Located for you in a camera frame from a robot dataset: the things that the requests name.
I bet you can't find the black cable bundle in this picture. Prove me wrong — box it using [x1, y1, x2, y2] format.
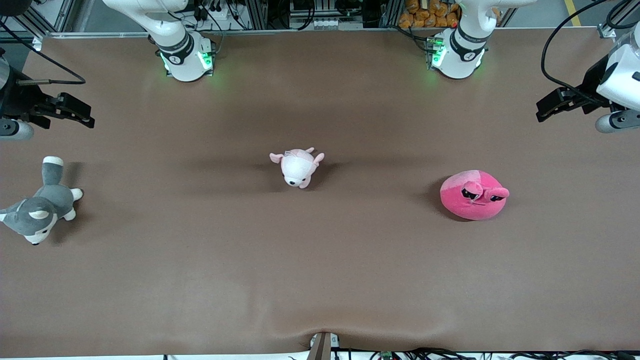
[345, 347, 640, 360]

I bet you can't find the grey white husky plush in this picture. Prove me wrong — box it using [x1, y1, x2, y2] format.
[0, 156, 84, 245]

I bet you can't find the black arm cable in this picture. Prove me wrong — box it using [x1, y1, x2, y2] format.
[0, 20, 87, 86]
[541, 0, 616, 106]

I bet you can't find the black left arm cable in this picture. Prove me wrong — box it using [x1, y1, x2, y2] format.
[541, 0, 616, 106]

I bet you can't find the pale pink white plush toy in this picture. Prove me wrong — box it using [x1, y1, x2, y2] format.
[269, 147, 325, 189]

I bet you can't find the orange objects bin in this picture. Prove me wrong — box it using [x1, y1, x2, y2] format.
[398, 0, 461, 29]

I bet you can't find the white power strip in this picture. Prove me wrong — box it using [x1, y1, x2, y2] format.
[312, 17, 353, 30]

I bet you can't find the hot pink plush toy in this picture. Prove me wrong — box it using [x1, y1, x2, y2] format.
[440, 170, 510, 222]

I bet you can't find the brown table cover mat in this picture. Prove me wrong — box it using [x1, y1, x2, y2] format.
[0, 27, 640, 358]

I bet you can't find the brown metal bracket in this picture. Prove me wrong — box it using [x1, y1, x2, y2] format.
[310, 331, 341, 360]

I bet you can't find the aluminium profile frame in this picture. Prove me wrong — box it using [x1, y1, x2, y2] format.
[0, 0, 640, 40]

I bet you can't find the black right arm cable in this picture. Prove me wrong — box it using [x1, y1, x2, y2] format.
[0, 20, 87, 86]

